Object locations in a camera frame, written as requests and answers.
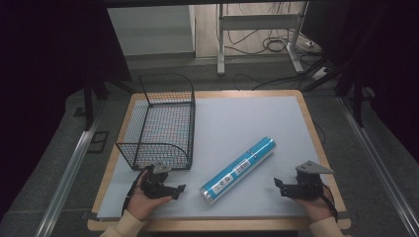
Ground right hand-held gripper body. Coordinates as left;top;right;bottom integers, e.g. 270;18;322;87
293;159;335;200

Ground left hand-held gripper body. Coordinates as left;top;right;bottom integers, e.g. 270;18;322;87
140;162;174;200

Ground blue cylindrical roll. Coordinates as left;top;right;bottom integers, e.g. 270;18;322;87
199;135;278;205

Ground black wire basket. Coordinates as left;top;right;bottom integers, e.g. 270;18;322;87
115;72;197;172

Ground person's left hand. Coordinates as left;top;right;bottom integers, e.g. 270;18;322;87
126;169;174;222

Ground person's right hand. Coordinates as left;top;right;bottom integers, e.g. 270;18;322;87
293;184;336;223

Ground black floor socket plate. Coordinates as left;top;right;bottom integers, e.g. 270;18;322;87
86;130;110;154

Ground grey table mat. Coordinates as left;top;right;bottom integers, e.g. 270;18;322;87
96;95;324;221

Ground black metal stand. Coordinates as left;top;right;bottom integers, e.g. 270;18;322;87
81;74;136;132
302;58;377;128

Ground white power strip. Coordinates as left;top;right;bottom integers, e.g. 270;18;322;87
310;66;331;82

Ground dark curtain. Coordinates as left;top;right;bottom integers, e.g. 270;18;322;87
0;0;132;218
300;0;419;156

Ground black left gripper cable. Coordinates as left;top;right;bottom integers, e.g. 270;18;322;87
121;167;154;216

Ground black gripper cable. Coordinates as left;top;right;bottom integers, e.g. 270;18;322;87
121;167;154;216
319;183;340;222

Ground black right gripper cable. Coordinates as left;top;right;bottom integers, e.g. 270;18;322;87
319;183;340;222

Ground aluminium floor rail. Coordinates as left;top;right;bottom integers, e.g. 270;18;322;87
34;98;107;237
338;96;419;237

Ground black floor cables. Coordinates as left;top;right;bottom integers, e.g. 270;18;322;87
226;2;327;92

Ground white wall panel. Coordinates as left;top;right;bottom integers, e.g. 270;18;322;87
106;4;197;57

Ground white metal desk frame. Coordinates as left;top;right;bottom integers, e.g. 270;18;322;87
215;1;310;77

